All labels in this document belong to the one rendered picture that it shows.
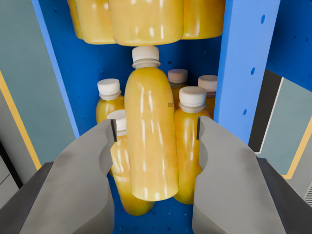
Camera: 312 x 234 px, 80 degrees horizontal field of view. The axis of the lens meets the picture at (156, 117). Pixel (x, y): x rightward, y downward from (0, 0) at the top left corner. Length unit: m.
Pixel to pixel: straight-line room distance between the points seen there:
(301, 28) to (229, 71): 0.42
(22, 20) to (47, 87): 0.47
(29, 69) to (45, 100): 0.26
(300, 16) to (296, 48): 0.08
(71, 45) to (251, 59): 0.26
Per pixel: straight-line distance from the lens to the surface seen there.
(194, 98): 0.27
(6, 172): 2.27
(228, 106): 0.18
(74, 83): 0.34
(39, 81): 1.71
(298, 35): 0.58
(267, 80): 1.47
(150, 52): 0.27
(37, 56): 1.65
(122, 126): 0.29
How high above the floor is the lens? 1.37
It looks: 61 degrees down
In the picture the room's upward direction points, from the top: 178 degrees counter-clockwise
